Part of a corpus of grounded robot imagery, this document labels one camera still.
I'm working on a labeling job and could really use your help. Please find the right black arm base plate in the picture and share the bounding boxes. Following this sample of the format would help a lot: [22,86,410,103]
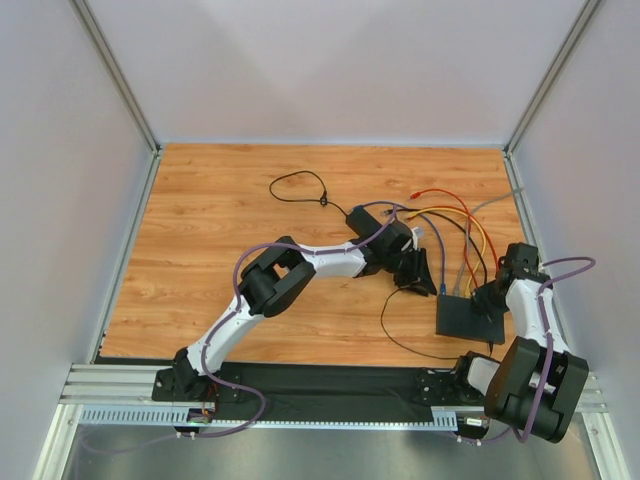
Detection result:
[413,368,485,407]

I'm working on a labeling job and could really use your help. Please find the grey slotted cable duct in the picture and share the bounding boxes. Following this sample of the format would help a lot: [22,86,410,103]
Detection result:
[78,405,458,432]

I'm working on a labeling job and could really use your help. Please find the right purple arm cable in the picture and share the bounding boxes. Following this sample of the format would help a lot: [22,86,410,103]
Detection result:
[457,256,599,447]

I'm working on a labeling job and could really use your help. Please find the red ethernet cable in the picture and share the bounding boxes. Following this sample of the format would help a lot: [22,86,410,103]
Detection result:
[409,186,501,274]

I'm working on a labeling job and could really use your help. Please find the blue ethernet cable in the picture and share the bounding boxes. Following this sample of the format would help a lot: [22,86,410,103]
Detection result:
[352,200,449,294]

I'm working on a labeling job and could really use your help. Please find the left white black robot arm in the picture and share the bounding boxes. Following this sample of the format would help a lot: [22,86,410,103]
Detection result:
[172,217,437,393]

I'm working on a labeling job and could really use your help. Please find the grey ethernet cable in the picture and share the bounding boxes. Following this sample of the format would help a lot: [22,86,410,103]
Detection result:
[449,184,524,295]

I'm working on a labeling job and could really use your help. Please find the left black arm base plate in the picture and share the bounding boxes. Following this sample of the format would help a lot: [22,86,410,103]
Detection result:
[151,368,247,403]

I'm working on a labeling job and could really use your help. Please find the left aluminium frame post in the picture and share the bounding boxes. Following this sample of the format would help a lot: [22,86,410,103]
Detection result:
[69,0,164,154]

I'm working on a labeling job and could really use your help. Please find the black network switch box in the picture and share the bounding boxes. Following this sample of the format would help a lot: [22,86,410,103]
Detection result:
[436,295,505,345]

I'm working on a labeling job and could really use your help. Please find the aluminium frame post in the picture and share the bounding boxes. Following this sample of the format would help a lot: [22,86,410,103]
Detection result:
[69,0,164,154]
[502,0,604,154]

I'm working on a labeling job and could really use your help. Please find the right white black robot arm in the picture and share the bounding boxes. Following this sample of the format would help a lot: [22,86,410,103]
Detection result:
[454,243,596,443]

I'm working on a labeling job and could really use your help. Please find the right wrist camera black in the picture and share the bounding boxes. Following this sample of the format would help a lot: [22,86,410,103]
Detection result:
[496,242,541,279]

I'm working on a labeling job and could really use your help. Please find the right aluminium frame post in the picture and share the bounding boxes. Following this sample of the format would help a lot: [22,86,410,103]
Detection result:
[502,0,604,154]

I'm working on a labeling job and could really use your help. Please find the yellow ethernet cable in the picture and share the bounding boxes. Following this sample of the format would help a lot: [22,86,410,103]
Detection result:
[403,205,491,296]

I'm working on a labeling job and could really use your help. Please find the black power adapter brick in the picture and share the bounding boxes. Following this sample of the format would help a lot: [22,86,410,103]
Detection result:
[345,206,382,241]

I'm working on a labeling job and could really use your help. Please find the aluminium front rail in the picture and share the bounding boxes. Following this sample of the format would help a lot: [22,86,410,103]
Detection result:
[59,365,608,413]

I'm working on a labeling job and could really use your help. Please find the black power cord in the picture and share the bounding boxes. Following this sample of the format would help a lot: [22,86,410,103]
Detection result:
[268,171,351,217]

